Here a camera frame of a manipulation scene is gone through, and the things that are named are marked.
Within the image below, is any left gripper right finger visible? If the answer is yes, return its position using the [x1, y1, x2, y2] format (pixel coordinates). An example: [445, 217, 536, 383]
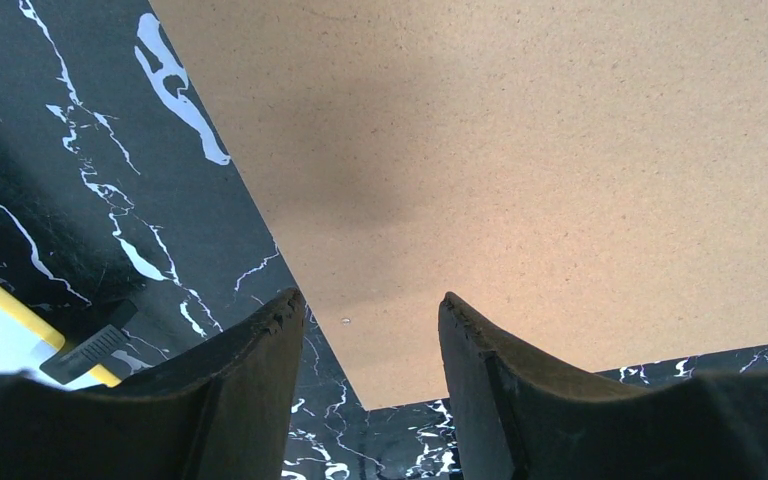
[438, 293, 768, 479]

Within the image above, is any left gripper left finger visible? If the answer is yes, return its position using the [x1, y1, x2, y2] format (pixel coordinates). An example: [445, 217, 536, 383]
[0, 288, 305, 479]

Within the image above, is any black marble pattern mat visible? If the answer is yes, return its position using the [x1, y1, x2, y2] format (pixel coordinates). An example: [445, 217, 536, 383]
[0, 0, 768, 480]

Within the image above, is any brown fibreboard backing board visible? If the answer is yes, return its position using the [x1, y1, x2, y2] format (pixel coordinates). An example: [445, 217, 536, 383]
[153, 1, 768, 409]

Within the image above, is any yellow rimmed whiteboard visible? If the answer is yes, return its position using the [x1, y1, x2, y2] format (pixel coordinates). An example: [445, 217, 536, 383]
[0, 284, 138, 390]

